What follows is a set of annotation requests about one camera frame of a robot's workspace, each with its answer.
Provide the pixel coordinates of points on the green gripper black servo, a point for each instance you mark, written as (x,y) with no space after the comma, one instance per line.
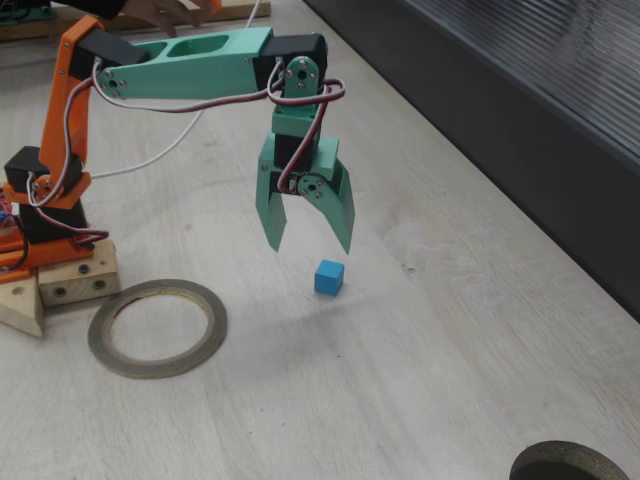
(327,162)

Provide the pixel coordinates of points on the blue cube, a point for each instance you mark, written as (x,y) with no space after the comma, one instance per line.
(329,280)

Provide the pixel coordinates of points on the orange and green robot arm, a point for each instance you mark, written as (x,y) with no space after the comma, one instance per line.
(200,70)

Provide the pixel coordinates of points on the dark sleeved forearm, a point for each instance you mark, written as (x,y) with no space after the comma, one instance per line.
(90,7)

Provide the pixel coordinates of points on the person's hand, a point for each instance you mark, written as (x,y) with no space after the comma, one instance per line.
(165,15)

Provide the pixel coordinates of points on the long wooden plank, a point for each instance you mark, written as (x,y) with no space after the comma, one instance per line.
(235,12)

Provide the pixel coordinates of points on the grey ribbed desk partition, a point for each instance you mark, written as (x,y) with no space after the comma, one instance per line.
(500,100)

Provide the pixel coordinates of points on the wooden base block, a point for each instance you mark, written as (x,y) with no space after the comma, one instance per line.
(70,290)

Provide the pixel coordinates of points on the light wooden wedge block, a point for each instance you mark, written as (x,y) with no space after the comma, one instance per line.
(22,305)

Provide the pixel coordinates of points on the red controller circuit board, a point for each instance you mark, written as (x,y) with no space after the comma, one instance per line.
(4,202)

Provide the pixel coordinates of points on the green printed part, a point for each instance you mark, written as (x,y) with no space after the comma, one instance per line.
(25,14)

